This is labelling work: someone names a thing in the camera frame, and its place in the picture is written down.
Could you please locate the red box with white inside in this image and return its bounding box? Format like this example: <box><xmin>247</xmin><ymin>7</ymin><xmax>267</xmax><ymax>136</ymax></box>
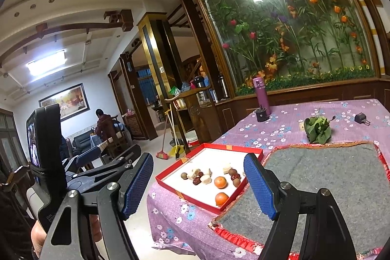
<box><xmin>155</xmin><ymin>143</ymin><xmax>264</xmax><ymax>215</ymax></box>

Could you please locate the low wooden cabinet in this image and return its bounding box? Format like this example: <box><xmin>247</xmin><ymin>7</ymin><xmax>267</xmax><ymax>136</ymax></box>
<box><xmin>213</xmin><ymin>76</ymin><xmax>390</xmax><ymax>142</ymax></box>

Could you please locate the wooden chair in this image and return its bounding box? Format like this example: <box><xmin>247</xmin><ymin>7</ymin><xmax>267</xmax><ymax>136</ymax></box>
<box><xmin>104</xmin><ymin>115</ymin><xmax>130</xmax><ymax>157</ymax></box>

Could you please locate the framed wall painting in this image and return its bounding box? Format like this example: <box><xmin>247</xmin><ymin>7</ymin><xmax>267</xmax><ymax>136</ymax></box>
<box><xmin>39</xmin><ymin>83</ymin><xmax>91</xmax><ymax>122</ymax></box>

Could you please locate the grey felt mat red trim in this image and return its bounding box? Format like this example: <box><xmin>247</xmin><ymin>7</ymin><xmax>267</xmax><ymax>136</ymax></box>
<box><xmin>209</xmin><ymin>141</ymin><xmax>390</xmax><ymax>260</ymax></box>

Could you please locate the steel thermos jug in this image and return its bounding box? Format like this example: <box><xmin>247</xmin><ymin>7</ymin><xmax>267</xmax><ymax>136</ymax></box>
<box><xmin>218</xmin><ymin>73</ymin><xmax>230</xmax><ymax>99</ymax></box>

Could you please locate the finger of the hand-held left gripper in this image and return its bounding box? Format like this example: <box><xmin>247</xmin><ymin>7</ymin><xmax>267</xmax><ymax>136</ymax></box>
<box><xmin>65</xmin><ymin>144</ymin><xmax>142</xmax><ymax>197</ymax></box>
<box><xmin>62</xmin><ymin>147</ymin><xmax>102</xmax><ymax>178</ymax></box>

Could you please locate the person's left hand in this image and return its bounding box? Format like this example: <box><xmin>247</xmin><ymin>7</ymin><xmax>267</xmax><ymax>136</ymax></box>
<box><xmin>30</xmin><ymin>219</ymin><xmax>47</xmax><ymax>259</ymax></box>

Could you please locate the black car key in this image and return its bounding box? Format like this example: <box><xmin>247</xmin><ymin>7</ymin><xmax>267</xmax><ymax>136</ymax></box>
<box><xmin>354</xmin><ymin>112</ymin><xmax>371</xmax><ymax>126</ymax></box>

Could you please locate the glass panel with artificial flowers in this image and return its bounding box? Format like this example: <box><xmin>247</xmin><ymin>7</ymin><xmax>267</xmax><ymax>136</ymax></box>
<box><xmin>180</xmin><ymin>0</ymin><xmax>384</xmax><ymax>99</ymax></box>

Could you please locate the purple floral tablecloth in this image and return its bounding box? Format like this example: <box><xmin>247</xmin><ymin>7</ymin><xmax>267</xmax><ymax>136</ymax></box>
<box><xmin>146</xmin><ymin>98</ymin><xmax>390</xmax><ymax>260</ymax></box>

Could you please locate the black sofa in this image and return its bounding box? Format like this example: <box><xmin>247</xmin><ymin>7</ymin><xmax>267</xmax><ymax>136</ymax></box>
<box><xmin>65</xmin><ymin>130</ymin><xmax>95</xmax><ymax>154</ymax></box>

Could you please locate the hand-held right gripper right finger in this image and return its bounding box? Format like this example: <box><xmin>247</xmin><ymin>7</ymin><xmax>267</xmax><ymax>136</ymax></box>
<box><xmin>243</xmin><ymin>153</ymin><xmax>357</xmax><ymax>260</ymax></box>

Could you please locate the broom with red head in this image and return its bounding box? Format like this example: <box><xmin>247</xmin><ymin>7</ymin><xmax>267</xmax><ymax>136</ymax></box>
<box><xmin>156</xmin><ymin>109</ymin><xmax>171</xmax><ymax>160</ymax></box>

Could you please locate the ceiling light panel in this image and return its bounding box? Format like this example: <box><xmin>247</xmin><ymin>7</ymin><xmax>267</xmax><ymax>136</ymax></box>
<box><xmin>26</xmin><ymin>50</ymin><xmax>68</xmax><ymax>76</ymax></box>

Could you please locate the green bok choy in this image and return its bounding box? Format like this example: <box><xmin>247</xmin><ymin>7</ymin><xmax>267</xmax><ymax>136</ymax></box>
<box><xmin>303</xmin><ymin>115</ymin><xmax>336</xmax><ymax>145</ymax></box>

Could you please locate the purple thermos bottle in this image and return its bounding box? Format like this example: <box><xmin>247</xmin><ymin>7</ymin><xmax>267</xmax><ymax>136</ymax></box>
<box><xmin>252</xmin><ymin>77</ymin><xmax>272</xmax><ymax>116</ymax></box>

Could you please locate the white bucket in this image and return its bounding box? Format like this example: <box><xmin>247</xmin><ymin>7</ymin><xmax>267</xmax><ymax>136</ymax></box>
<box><xmin>184</xmin><ymin>130</ymin><xmax>201</xmax><ymax>152</ymax></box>

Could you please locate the golden wooden pillar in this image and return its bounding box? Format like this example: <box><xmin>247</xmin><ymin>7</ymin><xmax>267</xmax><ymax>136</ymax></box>
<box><xmin>137</xmin><ymin>13</ymin><xmax>183</xmax><ymax>139</ymax></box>

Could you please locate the small black square box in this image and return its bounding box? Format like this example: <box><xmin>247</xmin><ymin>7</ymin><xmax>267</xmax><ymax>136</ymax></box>
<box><xmin>255</xmin><ymin>108</ymin><xmax>270</xmax><ymax>123</ymax></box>

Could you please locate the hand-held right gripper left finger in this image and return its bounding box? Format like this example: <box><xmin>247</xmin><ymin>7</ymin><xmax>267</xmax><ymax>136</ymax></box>
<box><xmin>44</xmin><ymin>153</ymin><xmax>154</xmax><ymax>260</ymax></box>

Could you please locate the yellow dustpan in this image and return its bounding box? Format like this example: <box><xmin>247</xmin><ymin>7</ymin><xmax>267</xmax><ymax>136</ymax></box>
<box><xmin>169</xmin><ymin>109</ymin><xmax>186</xmax><ymax>157</ymax></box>

